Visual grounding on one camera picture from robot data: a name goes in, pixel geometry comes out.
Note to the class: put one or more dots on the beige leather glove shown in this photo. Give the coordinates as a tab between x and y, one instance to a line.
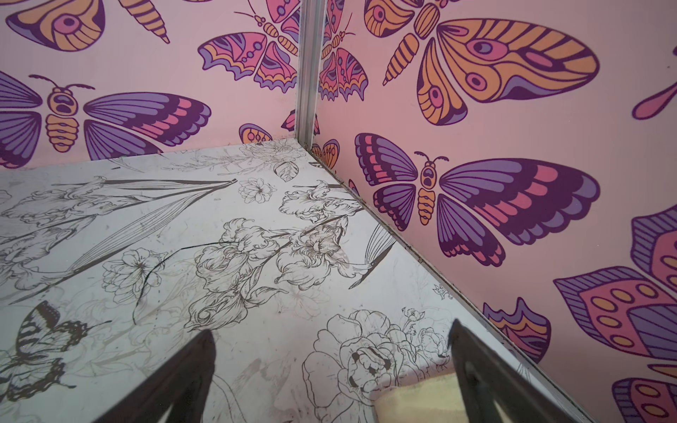
437	399

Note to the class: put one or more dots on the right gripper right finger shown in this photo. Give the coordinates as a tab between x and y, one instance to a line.
492	391

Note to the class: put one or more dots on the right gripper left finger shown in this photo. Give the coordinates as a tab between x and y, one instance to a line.
177	390

